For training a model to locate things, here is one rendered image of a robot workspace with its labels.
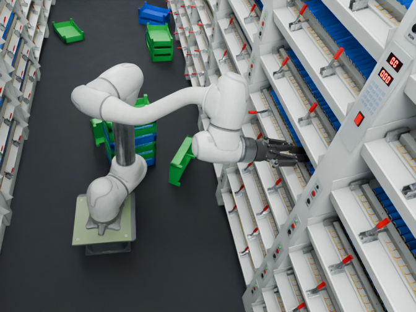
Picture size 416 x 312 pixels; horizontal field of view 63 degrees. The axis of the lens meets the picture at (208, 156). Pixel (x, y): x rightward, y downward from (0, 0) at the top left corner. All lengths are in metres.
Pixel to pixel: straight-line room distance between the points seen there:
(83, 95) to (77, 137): 1.33
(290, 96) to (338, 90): 0.29
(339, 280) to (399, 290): 0.23
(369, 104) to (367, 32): 0.17
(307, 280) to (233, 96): 0.70
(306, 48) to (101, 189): 1.13
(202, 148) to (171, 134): 1.63
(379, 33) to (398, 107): 0.18
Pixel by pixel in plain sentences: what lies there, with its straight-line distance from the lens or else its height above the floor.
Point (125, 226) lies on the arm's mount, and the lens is 1.93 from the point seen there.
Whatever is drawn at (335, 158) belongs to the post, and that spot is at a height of 1.22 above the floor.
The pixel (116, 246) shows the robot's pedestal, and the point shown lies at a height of 0.07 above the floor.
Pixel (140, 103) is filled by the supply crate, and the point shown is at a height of 0.42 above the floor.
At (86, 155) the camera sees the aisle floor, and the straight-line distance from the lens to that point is 2.54.
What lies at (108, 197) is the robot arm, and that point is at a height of 0.46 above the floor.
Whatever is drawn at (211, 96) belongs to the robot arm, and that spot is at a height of 1.24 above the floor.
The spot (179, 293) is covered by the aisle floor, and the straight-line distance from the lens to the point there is 1.99.
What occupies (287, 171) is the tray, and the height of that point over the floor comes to 0.94.
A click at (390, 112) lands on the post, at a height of 1.43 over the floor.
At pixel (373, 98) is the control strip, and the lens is 0.88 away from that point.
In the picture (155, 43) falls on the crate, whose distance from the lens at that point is 3.35.
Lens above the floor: 1.87
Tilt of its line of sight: 47 degrees down
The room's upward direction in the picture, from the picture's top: 11 degrees clockwise
